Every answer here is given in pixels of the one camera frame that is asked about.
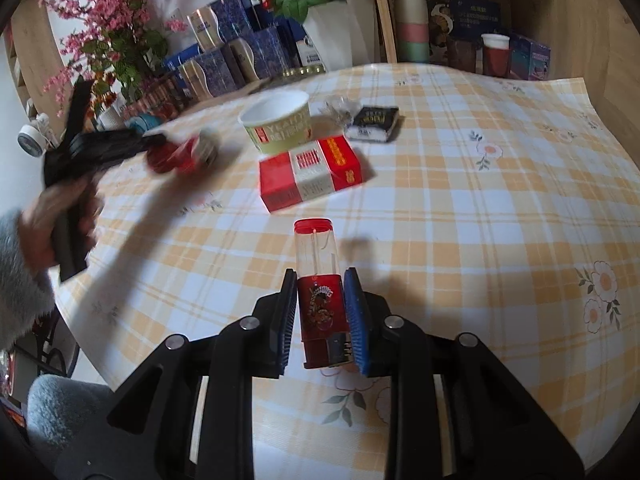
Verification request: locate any flat blue box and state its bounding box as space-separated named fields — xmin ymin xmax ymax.
xmin=162 ymin=42 xmax=202 ymax=72

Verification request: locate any white desk fan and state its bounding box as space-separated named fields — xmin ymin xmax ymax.
xmin=16 ymin=113 xmax=52 ymax=159

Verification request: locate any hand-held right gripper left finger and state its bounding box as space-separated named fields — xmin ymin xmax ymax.
xmin=90 ymin=269 xmax=300 ymax=480

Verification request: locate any green white paper bowl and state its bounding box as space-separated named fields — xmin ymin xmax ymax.
xmin=238 ymin=90 xmax=312 ymax=156

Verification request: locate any stack of pastel cups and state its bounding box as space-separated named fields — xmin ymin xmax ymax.
xmin=394 ymin=0 xmax=432 ymax=64

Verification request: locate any person's left leg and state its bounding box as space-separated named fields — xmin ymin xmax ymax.
xmin=26 ymin=374 xmax=117 ymax=463

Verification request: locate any white faceted vase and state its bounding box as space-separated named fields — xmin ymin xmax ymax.
xmin=301 ymin=0 xmax=381 ymax=75

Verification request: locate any white cylinder vase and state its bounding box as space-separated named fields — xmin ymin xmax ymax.
xmin=97 ymin=107 xmax=124 ymax=132

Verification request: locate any dark blue picture box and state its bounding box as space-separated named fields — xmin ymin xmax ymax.
xmin=425 ymin=0 xmax=457 ymax=64

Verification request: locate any person's left hand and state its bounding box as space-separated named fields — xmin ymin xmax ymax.
xmin=20 ymin=178 xmax=104 ymax=269

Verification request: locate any pink blossom bouquet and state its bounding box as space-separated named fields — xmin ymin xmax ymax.
xmin=40 ymin=0 xmax=189 ymax=106

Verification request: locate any blue printed box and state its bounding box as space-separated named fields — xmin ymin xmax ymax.
xmin=507 ymin=32 xmax=552 ymax=82

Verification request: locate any red lighter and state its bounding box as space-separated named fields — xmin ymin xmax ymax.
xmin=293 ymin=217 xmax=352 ymax=371

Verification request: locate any red cup white lid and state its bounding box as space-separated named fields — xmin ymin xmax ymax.
xmin=480 ymin=32 xmax=512 ymax=79

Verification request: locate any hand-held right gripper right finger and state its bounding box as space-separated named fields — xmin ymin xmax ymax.
xmin=344 ymin=267 xmax=586 ymax=480

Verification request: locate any blue gold gift box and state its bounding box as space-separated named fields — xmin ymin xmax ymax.
xmin=186 ymin=0 xmax=254 ymax=54
xmin=177 ymin=47 xmax=247 ymax=100
xmin=227 ymin=25 xmax=292 ymax=82

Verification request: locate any orange flower bunch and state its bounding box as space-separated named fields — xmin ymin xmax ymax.
xmin=89 ymin=66 xmax=117 ymax=107

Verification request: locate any small black packet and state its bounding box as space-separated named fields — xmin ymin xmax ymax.
xmin=344 ymin=105 xmax=401 ymax=142

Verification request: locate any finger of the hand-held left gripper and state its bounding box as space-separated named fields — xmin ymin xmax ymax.
xmin=96 ymin=130 xmax=169 ymax=170

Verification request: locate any wooden shelf unit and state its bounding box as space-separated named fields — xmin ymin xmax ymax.
xmin=367 ymin=0 xmax=640 ymax=128

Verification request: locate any brown cup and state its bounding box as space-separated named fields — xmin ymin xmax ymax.
xmin=446 ymin=37 xmax=479 ymax=74

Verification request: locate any plaid floral tablecloth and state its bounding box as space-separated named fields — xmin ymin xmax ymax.
xmin=52 ymin=62 xmax=640 ymax=480

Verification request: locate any red white cigarette carton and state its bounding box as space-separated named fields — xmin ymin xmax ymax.
xmin=258 ymin=135 xmax=377 ymax=214

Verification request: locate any clear wrapper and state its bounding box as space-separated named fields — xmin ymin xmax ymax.
xmin=322 ymin=94 xmax=362 ymax=127

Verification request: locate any red soda can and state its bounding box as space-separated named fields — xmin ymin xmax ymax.
xmin=145 ymin=127 xmax=222 ymax=176

